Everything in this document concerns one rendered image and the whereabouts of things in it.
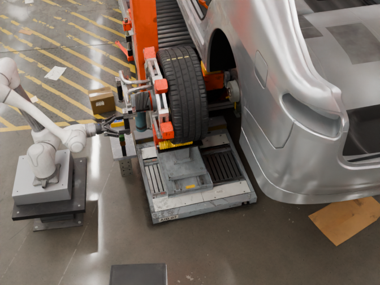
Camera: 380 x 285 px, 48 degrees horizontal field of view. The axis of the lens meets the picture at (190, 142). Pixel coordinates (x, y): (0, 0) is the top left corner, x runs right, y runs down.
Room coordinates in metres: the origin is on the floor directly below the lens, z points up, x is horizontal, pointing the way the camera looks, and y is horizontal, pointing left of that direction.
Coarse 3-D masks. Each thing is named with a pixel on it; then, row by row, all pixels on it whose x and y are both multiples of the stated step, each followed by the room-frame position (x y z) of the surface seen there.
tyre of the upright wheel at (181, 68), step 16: (176, 48) 2.46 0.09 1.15; (176, 64) 2.24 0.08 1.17; (192, 64) 2.26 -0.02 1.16; (176, 80) 2.14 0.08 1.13; (192, 80) 2.15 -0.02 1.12; (176, 96) 2.06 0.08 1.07; (192, 96) 2.08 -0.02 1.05; (176, 112) 2.01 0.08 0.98; (192, 112) 2.02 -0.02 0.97; (208, 112) 2.05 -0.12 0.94; (176, 128) 1.98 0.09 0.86; (192, 128) 2.00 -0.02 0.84
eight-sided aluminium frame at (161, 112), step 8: (144, 64) 2.51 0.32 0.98; (152, 64) 2.35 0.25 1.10; (152, 72) 2.23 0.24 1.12; (160, 72) 2.23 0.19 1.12; (152, 80) 2.17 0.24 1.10; (160, 104) 2.06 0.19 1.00; (152, 112) 2.38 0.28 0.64; (160, 112) 2.02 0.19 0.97; (168, 112) 2.03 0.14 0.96; (152, 120) 2.35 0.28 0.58; (160, 120) 2.01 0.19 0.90; (168, 120) 2.03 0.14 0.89; (160, 136) 2.01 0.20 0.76
